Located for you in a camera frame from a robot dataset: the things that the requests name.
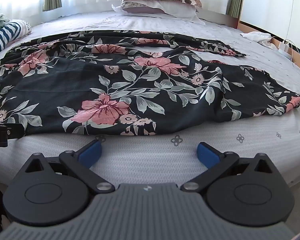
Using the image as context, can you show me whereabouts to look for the blue white striped cloth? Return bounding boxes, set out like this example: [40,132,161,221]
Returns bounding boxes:
[0,19,32,60]

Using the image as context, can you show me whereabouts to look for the bed with grey patterned sheet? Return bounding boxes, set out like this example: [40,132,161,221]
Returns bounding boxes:
[0,10,300,189]

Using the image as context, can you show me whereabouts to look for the white power strip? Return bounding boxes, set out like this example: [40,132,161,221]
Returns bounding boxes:
[272,42,293,58]

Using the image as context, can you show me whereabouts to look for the white crumpled cloth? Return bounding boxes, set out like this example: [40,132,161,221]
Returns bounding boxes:
[241,31,273,46]

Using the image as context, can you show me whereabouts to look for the black floral pants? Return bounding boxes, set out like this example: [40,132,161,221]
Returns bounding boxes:
[0,30,300,137]

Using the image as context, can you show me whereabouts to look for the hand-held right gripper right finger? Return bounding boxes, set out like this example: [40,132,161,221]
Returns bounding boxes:
[181,142,284,193]

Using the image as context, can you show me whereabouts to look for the white pillow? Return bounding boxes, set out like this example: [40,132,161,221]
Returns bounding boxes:
[112,0,206,25]

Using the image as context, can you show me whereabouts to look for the white charging cable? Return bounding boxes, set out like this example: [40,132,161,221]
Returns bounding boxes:
[284,39,300,77]

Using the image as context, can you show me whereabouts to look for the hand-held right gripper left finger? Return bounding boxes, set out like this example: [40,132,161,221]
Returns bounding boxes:
[15,139,115,194]

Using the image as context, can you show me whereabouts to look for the white wardrobe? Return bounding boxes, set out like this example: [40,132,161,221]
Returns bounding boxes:
[240,0,300,44]

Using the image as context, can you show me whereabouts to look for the wooden headboard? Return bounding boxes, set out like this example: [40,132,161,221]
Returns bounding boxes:
[239,21,300,77]

